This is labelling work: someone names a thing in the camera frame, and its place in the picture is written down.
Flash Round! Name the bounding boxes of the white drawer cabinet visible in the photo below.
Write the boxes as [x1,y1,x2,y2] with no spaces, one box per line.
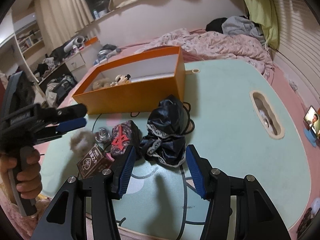
[64,53,85,72]

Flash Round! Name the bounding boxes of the brown playing card box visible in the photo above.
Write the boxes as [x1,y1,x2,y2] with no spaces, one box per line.
[77,144,113,179]

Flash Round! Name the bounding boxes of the smartphone on stand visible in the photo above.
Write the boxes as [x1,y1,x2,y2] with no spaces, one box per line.
[304,106,319,139]

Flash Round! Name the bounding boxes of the round silver metal tin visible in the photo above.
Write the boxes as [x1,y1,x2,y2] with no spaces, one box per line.
[95,127,111,144]

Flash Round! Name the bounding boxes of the black garment on bed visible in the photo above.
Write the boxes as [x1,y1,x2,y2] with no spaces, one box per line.
[206,17,227,34]

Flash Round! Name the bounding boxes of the dark pouch with red character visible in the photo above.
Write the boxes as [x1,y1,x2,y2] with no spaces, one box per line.
[110,120,142,159]

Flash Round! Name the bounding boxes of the pink floral blanket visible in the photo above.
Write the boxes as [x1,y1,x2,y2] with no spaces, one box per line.
[135,28,273,77]

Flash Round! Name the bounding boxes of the beige fur pompom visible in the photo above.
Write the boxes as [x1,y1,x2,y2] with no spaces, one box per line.
[69,129,95,157]

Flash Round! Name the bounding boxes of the black satin lace cloth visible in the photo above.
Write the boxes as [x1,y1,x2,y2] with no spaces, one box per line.
[139,95,195,167]

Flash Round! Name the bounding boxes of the white rolled paper tube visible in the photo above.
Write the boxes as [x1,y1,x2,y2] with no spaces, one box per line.
[63,36,85,53]

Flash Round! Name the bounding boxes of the person's left hand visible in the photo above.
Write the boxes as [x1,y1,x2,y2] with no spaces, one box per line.
[1,149,42,204]

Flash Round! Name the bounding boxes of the beige curtain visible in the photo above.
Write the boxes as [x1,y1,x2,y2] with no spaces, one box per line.
[34,0,94,51]

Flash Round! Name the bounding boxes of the cartoon mouse figurine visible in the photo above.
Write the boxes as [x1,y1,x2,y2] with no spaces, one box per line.
[115,74,131,85]

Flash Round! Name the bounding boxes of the orange cardboard box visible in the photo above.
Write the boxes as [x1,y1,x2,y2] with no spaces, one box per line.
[73,47,185,114]

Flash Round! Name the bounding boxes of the grey crumpled garment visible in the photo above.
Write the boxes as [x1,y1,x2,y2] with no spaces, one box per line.
[221,16,266,44]

